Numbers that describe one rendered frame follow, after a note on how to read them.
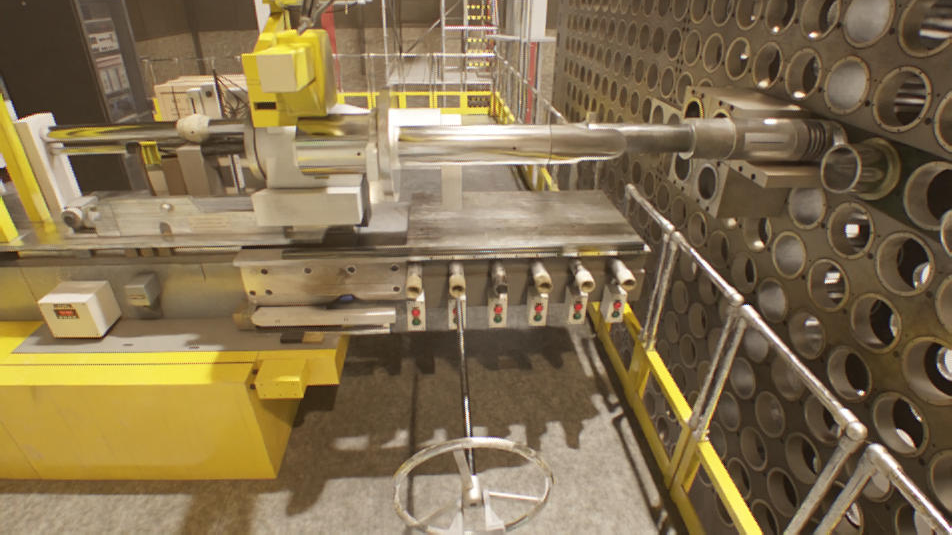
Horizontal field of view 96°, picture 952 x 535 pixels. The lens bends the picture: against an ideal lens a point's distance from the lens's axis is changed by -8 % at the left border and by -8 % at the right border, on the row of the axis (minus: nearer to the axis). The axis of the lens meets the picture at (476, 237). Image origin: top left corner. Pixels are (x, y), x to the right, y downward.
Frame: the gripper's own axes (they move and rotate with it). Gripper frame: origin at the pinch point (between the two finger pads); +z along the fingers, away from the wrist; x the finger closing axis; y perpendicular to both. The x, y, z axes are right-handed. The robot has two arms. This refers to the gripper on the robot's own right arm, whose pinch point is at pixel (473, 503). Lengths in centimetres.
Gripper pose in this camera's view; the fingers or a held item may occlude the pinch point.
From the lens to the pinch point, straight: 121.3
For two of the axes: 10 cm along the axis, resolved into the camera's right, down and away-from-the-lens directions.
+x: 9.8, -2.1, -0.3
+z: -0.7, -4.7, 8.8
